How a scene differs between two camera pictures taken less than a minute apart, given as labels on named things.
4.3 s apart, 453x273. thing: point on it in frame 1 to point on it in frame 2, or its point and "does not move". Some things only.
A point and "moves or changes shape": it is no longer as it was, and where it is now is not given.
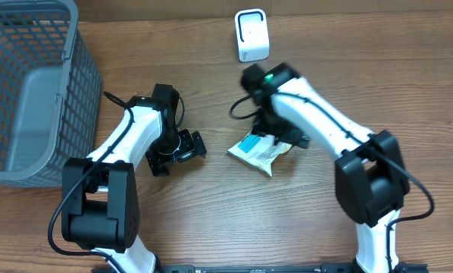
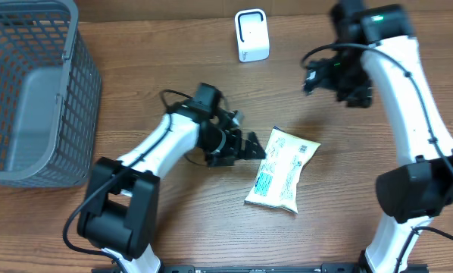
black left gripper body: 173,145 to 221,145
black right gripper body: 269,120 to 348,75
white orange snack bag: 258,150 moves or changes shape
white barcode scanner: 252,34 does not move
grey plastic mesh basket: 42,92 does not move
